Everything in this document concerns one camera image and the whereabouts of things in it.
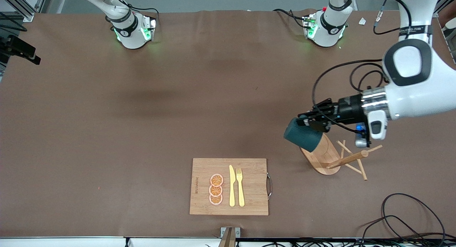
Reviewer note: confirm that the white table edge rail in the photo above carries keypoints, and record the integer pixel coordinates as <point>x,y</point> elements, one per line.
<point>71,242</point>

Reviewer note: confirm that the yellow plastic fork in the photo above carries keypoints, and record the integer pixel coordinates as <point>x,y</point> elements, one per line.
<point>241,193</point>

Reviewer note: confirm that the toy orange slice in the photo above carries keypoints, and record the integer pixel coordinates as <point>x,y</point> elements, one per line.
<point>216,179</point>

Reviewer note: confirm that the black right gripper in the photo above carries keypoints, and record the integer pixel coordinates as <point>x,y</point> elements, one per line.
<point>22,46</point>

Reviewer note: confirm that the metal bracket with wooden post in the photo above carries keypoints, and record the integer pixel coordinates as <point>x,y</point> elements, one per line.
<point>229,236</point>

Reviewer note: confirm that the yellow plastic knife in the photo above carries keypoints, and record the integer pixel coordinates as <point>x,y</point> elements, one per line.
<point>232,190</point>

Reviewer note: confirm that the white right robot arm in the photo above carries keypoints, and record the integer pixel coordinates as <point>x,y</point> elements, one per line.
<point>131,37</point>

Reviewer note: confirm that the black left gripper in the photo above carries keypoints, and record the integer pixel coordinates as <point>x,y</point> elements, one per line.
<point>350,108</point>

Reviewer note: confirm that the aluminium frame profile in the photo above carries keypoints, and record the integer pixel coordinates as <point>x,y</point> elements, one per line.
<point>25,14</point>
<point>445,2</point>

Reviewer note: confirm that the teal ribbed ceramic mug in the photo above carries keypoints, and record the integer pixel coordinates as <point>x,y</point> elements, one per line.
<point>302,138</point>

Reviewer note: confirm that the wooden mug rack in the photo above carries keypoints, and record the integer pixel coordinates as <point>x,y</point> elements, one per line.
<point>327,158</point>

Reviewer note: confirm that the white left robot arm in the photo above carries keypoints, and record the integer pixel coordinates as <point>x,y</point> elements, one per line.
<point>409,97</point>

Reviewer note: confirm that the white paper scrap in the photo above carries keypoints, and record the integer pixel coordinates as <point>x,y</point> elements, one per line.
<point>362,21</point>

